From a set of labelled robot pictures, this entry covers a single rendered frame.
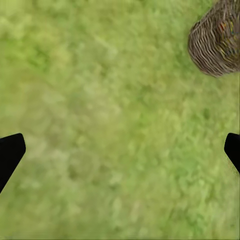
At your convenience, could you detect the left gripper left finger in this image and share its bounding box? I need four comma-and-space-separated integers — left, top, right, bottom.
0, 133, 26, 193

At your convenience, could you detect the wicker basket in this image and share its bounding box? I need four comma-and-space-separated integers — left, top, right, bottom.
188, 0, 240, 78

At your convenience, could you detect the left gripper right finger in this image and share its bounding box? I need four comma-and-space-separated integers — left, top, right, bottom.
224, 133, 240, 173

